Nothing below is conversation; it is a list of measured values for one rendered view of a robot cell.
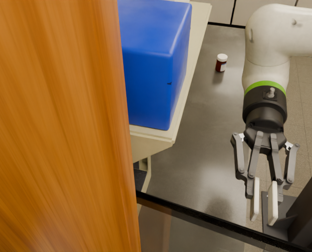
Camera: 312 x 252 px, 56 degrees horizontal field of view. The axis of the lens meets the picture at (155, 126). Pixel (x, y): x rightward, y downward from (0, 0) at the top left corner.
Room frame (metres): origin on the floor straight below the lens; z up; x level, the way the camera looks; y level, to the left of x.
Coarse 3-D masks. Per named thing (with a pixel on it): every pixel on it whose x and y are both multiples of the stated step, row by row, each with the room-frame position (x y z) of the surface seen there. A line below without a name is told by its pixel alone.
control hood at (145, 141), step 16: (192, 16) 0.45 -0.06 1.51; (208, 16) 0.45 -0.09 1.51; (192, 32) 0.39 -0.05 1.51; (192, 48) 0.35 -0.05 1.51; (192, 64) 0.31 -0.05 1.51; (176, 112) 0.23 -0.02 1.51; (144, 128) 0.20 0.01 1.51; (176, 128) 0.20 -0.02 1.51; (144, 144) 0.19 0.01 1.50; (160, 144) 0.19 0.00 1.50
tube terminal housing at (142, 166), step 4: (148, 156) 0.50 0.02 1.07; (140, 160) 0.51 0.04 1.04; (144, 160) 0.53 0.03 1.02; (148, 160) 0.50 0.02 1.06; (140, 164) 0.51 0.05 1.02; (144, 164) 0.52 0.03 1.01; (148, 164) 0.50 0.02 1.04; (140, 168) 0.50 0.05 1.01; (144, 168) 0.50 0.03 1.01; (148, 168) 0.50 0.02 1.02; (148, 172) 0.49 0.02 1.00; (148, 176) 0.49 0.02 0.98; (148, 180) 0.49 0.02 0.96; (144, 184) 0.45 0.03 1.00; (144, 188) 0.45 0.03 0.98; (144, 192) 0.45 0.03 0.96
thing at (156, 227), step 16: (144, 208) 0.19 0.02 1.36; (160, 208) 0.18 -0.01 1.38; (176, 208) 0.18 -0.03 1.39; (144, 224) 0.19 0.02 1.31; (160, 224) 0.18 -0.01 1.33; (176, 224) 0.17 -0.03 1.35; (192, 224) 0.16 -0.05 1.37; (208, 224) 0.16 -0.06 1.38; (224, 224) 0.15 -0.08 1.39; (144, 240) 0.19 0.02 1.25; (160, 240) 0.18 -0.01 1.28; (176, 240) 0.17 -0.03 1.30; (192, 240) 0.16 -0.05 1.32; (208, 240) 0.16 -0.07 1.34; (224, 240) 0.15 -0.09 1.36; (240, 240) 0.14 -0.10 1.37; (256, 240) 0.14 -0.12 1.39; (272, 240) 0.14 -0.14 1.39
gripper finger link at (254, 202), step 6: (258, 180) 0.28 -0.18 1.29; (258, 186) 0.27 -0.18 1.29; (258, 192) 0.26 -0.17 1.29; (252, 198) 0.25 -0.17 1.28; (258, 198) 0.24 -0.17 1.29; (252, 204) 0.24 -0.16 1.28; (258, 204) 0.23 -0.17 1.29; (252, 210) 0.23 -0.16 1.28; (258, 210) 0.22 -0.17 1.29; (252, 216) 0.22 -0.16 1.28
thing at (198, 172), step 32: (224, 32) 1.43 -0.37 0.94; (192, 96) 0.91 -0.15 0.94; (224, 96) 0.91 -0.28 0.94; (192, 128) 0.73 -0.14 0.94; (224, 128) 0.73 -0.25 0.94; (160, 160) 0.58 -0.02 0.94; (192, 160) 0.58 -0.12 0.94; (224, 160) 0.58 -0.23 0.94; (160, 192) 0.46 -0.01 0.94; (192, 192) 0.46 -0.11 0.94; (224, 192) 0.46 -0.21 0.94
